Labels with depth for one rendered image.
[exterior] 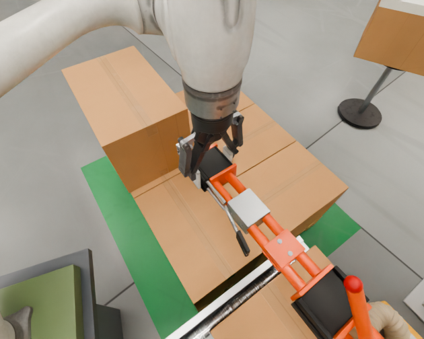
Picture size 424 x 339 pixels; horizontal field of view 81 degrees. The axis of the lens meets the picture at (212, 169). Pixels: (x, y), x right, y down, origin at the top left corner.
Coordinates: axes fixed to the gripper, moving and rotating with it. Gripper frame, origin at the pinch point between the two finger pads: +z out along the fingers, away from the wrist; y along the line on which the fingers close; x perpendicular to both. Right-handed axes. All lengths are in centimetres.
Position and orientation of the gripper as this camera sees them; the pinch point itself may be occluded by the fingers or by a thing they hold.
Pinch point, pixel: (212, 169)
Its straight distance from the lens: 58.7
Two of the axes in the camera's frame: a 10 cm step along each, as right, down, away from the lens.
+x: -5.6, -6.9, 4.5
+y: 8.3, -4.7, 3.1
